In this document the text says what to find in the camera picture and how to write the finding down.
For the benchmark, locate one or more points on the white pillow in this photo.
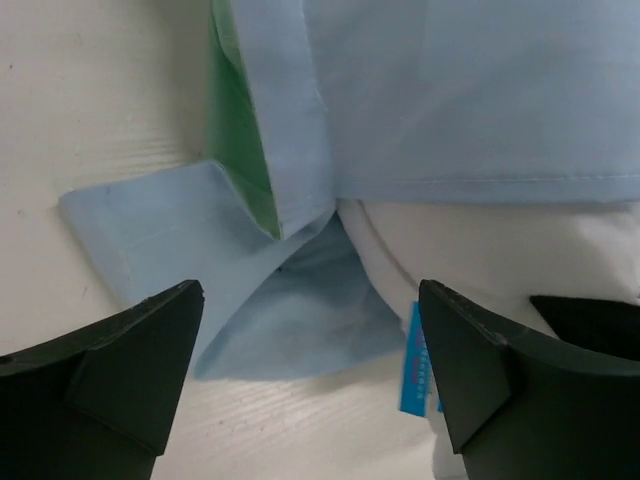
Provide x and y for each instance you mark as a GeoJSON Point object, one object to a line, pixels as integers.
{"type": "Point", "coordinates": [498, 258]}

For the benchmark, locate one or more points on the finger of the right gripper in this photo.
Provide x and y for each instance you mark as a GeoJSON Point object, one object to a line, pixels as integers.
{"type": "Point", "coordinates": [590, 323]}

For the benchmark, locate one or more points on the light blue pillowcase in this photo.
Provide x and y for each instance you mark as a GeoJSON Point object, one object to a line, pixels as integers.
{"type": "Point", "coordinates": [464, 103]}

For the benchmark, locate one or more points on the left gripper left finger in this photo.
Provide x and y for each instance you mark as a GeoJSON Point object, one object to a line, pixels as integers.
{"type": "Point", "coordinates": [99, 402]}

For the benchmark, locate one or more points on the blue white pillow tag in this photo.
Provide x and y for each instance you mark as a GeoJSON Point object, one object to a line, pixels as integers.
{"type": "Point", "coordinates": [418, 393]}

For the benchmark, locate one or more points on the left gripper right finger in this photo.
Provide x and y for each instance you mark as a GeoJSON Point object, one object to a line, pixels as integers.
{"type": "Point", "coordinates": [520, 404]}

